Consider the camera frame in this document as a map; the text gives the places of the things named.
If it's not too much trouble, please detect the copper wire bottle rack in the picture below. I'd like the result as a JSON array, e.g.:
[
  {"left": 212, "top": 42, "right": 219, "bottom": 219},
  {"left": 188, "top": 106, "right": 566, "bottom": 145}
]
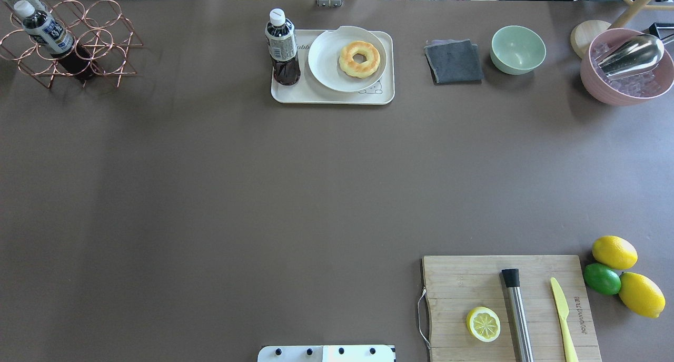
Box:
[{"left": 2, "top": 0, "right": 144, "bottom": 89}]

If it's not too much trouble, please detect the green lime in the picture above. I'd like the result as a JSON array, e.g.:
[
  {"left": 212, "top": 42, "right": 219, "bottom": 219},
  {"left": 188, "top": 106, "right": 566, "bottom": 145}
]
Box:
[{"left": 583, "top": 263, "right": 622, "bottom": 296}]

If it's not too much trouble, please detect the wooden mug tree stand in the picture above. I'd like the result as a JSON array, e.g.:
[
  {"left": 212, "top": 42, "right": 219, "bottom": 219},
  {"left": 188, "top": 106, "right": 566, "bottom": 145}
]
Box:
[{"left": 570, "top": 0, "right": 673, "bottom": 58}]

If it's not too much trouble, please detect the wooden cutting board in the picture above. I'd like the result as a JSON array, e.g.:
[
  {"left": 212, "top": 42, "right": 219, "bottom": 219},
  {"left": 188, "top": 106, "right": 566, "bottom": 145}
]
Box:
[{"left": 422, "top": 256, "right": 601, "bottom": 361}]

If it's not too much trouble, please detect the mint green bowl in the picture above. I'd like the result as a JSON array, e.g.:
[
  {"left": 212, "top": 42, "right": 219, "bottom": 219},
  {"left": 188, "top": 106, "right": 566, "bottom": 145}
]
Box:
[{"left": 490, "top": 25, "right": 547, "bottom": 75}]

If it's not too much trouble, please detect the yellow lemon far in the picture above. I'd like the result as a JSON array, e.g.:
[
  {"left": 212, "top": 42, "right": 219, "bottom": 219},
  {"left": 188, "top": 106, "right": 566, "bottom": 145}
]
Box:
[{"left": 592, "top": 235, "right": 638, "bottom": 269}]

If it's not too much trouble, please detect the half lemon slice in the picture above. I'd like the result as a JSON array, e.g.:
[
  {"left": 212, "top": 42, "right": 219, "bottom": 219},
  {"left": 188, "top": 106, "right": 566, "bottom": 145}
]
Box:
[{"left": 465, "top": 306, "right": 501, "bottom": 343}]

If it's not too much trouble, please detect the dark tea bottle on tray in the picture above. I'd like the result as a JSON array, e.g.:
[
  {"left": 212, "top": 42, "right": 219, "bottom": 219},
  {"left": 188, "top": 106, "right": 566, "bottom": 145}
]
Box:
[{"left": 265, "top": 7, "right": 301, "bottom": 86}]

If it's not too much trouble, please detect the tea bottle in rack front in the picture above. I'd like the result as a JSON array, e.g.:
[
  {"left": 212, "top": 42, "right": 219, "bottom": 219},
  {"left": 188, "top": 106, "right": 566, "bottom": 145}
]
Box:
[{"left": 14, "top": 1, "right": 96, "bottom": 81}]

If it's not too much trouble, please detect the steel ice scoop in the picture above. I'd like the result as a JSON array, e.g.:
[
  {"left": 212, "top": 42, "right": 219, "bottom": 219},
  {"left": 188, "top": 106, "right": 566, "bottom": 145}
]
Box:
[{"left": 598, "top": 34, "right": 665, "bottom": 80}]

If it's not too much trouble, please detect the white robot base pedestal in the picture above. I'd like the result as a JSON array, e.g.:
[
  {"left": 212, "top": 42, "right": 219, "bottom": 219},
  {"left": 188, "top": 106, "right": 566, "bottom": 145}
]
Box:
[{"left": 257, "top": 344, "right": 397, "bottom": 361}]

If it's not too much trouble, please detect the grey folded cloth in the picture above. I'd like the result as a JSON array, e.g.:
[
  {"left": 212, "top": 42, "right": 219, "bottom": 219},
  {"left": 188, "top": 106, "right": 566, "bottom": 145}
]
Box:
[{"left": 424, "top": 40, "right": 484, "bottom": 84}]

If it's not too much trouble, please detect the pink ice bowl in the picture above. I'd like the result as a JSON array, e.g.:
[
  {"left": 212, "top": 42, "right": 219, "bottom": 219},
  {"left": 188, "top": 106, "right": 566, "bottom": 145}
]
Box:
[{"left": 580, "top": 28, "right": 673, "bottom": 106}]

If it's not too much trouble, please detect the yellow lemon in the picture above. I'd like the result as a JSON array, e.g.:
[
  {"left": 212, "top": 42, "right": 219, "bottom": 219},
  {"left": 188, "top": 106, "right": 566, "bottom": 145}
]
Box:
[
  {"left": 592, "top": 235, "right": 638, "bottom": 269},
  {"left": 618, "top": 272, "right": 666, "bottom": 318}
]

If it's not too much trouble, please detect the beige rabbit tray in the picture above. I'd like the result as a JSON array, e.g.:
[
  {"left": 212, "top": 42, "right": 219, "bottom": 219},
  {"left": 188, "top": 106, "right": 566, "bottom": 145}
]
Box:
[{"left": 271, "top": 26, "right": 395, "bottom": 105}]

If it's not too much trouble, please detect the white round plate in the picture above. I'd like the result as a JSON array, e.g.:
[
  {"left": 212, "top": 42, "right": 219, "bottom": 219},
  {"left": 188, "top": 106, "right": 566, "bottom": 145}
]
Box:
[{"left": 308, "top": 26, "right": 389, "bottom": 93}]

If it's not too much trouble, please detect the yellow lemon near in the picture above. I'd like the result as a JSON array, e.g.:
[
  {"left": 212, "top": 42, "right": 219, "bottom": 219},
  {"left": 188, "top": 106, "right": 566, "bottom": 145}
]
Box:
[{"left": 618, "top": 272, "right": 666, "bottom": 318}]

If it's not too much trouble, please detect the yellow plastic knife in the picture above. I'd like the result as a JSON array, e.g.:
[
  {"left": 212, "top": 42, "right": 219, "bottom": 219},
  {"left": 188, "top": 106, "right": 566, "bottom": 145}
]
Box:
[{"left": 550, "top": 277, "right": 579, "bottom": 361}]

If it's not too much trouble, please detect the glazed yellow donut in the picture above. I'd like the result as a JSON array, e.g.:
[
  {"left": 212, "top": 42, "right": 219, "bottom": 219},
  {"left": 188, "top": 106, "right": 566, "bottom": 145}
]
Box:
[{"left": 339, "top": 41, "right": 381, "bottom": 79}]

